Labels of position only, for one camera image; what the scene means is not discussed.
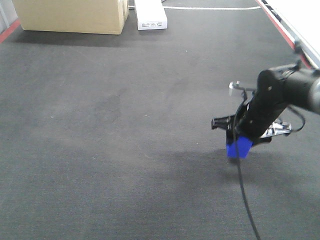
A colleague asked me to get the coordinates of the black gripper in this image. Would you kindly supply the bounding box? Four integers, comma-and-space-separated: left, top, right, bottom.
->
211, 89, 292, 147

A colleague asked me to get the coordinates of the blue bottle-shaped plastic part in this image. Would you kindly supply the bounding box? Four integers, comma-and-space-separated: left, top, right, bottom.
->
226, 136, 253, 159

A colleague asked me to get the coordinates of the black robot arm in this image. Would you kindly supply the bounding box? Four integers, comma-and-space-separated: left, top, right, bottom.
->
211, 64, 320, 146

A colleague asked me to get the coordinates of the long white cardboard box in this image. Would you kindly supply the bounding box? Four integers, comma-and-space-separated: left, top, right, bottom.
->
134, 0, 168, 31

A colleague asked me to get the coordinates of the large brown cardboard box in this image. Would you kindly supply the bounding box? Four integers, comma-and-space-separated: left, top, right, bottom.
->
12, 0, 129, 35

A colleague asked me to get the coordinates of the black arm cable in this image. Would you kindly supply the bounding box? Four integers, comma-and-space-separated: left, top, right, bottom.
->
232, 117, 262, 240

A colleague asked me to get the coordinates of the red conveyor side rail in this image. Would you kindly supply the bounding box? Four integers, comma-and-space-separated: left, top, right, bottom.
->
256, 0, 318, 69

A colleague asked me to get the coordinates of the white glass partition frame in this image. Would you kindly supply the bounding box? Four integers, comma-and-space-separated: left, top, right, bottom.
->
267, 0, 320, 69

